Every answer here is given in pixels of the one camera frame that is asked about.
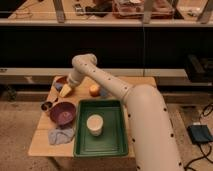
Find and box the small dark metal cup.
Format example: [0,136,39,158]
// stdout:
[41,101,53,112]

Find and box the orange fruit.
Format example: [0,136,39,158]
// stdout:
[89,84,100,97]

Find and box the black cable on floor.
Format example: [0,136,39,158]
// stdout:
[184,101,213,171]

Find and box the brown bowl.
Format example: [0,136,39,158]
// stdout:
[56,76,67,85]

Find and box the grey blue cup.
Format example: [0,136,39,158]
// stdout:
[100,87,109,98]

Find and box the green plastic tray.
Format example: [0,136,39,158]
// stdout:
[73,100,128,157]

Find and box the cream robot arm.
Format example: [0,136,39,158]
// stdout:
[67,54,184,171]

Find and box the black box at right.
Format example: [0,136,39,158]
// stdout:
[185,55,213,82]

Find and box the red tray on shelf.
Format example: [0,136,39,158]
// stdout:
[112,0,174,18]

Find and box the white plastic cup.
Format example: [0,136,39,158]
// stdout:
[86,114,104,136]

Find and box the purple bowl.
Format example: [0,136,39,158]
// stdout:
[50,102,76,126]

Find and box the grey cloth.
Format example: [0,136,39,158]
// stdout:
[48,128,75,145]

